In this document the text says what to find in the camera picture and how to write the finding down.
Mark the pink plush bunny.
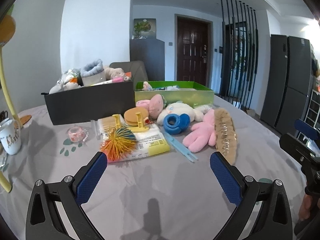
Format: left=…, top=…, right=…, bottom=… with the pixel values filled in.
left=182, top=109, right=216, bottom=153

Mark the multicolour spiky rubber ball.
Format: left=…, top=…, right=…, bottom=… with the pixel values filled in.
left=100, top=126, right=137, bottom=162

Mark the white plush dog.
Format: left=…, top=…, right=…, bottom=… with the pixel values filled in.
left=156, top=102, right=204, bottom=126

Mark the person's right hand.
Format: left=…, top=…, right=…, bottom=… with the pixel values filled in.
left=298, top=194, right=315, bottom=221

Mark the dark grey refrigerator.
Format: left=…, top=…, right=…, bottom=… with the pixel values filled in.
left=260, top=34, right=315, bottom=136

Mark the pink tape roll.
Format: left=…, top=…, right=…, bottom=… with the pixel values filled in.
left=67, top=126, right=88, bottom=143

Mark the white printed mug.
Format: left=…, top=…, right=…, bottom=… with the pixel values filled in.
left=0, top=119, right=22, bottom=155

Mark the cotton swab package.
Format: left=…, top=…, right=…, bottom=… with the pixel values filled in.
left=97, top=114, right=125, bottom=136

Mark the light blue plastic clip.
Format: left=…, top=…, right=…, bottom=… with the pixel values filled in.
left=163, top=132, right=198, bottom=163

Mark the black storage box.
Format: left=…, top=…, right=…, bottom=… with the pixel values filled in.
left=44, top=81, right=135, bottom=125

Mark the blue superman plush slipper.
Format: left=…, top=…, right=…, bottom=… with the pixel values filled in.
left=163, top=113, right=190, bottom=135

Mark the black slatted room divider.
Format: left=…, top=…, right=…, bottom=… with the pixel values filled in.
left=219, top=0, right=259, bottom=111

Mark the yellow white packet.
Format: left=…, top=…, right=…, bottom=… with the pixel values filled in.
left=107, top=124, right=170, bottom=163

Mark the pancake plush toy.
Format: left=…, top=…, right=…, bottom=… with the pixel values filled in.
left=124, top=107, right=149, bottom=126

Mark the white plush duck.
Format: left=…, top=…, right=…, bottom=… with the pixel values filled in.
left=49, top=78, right=80, bottom=94

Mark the green storage box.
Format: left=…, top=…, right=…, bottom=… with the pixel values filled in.
left=135, top=81, right=214, bottom=108

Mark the pink strawberry plush toy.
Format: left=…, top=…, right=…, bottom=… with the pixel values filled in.
left=148, top=94, right=166, bottom=119

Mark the blue grey plush slipper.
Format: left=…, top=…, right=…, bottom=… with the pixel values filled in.
left=80, top=59, right=106, bottom=87

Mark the dark wooden door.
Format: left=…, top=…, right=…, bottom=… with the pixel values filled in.
left=177, top=17, right=208, bottom=85

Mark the pink white tube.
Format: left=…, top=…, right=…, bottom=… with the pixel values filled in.
left=92, top=77, right=124, bottom=86

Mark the beige plush pig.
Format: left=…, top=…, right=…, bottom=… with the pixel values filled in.
left=104, top=66, right=125, bottom=80

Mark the beige chair near cabinet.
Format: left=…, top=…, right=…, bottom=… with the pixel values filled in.
left=110, top=61, right=149, bottom=83

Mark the dark cabinet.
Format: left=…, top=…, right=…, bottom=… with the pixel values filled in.
left=130, top=38, right=165, bottom=81

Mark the round wooden side table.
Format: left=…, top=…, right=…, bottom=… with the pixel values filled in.
left=0, top=15, right=33, bottom=194

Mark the framed food picture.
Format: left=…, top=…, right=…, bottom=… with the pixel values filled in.
left=132, top=18, right=156, bottom=39

